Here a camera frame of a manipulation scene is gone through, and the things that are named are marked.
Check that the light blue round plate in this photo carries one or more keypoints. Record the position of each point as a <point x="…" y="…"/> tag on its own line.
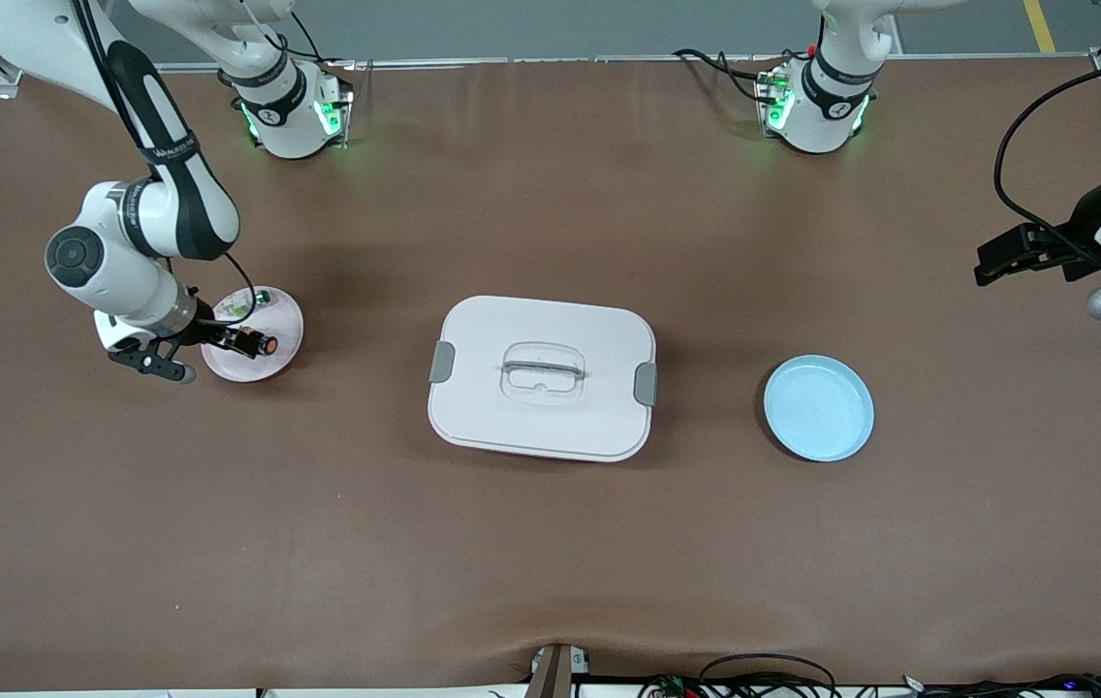
<point x="817" y="412"/>

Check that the pink round plate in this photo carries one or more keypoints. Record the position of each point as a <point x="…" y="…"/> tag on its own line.
<point x="291" y="325"/>

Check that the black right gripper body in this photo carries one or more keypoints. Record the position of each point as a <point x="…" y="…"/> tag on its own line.
<point x="208" y="333"/>

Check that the metal bracket at table edge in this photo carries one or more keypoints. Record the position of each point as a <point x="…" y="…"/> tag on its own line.
<point x="555" y="674"/>

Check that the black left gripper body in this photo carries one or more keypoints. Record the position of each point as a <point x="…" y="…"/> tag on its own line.
<point x="1080" y="229"/>

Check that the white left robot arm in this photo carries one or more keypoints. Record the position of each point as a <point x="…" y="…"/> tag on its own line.
<point x="827" y="107"/>

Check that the white lidded storage box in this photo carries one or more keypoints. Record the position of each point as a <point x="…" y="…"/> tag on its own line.
<point x="512" y="417"/>

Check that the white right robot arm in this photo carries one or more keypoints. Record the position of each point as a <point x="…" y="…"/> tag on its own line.
<point x="105" y="262"/>

